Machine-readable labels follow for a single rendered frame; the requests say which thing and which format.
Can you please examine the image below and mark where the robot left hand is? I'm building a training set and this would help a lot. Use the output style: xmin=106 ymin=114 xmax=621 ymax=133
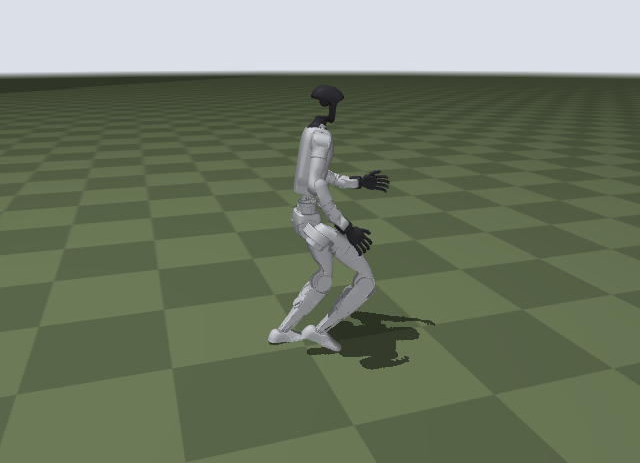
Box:
xmin=349 ymin=170 xmax=389 ymax=193

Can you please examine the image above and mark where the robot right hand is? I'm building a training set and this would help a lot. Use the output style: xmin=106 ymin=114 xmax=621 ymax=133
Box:
xmin=334 ymin=217 xmax=372 ymax=256

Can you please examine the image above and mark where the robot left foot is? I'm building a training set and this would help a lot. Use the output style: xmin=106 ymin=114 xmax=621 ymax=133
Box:
xmin=268 ymin=327 xmax=306 ymax=343

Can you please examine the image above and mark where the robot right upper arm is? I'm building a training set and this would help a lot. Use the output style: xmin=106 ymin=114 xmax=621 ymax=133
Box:
xmin=307 ymin=132 xmax=331 ymax=196

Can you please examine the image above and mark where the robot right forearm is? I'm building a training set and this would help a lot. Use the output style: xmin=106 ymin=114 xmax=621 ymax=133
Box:
xmin=315 ymin=179 xmax=349 ymax=231

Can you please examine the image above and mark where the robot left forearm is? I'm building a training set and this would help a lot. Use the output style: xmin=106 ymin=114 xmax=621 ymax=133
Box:
xmin=325 ymin=170 xmax=359 ymax=189

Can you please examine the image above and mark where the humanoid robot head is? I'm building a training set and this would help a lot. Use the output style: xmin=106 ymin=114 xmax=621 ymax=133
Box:
xmin=307 ymin=85 xmax=344 ymax=130

